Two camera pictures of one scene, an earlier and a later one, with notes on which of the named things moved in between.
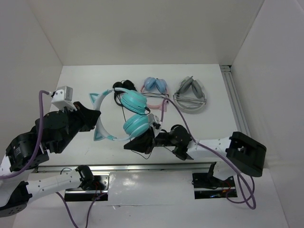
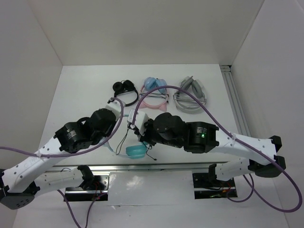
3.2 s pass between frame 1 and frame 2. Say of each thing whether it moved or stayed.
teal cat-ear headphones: moved
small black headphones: stayed
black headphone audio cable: moved
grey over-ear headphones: stayed
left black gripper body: moved
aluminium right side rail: stayed
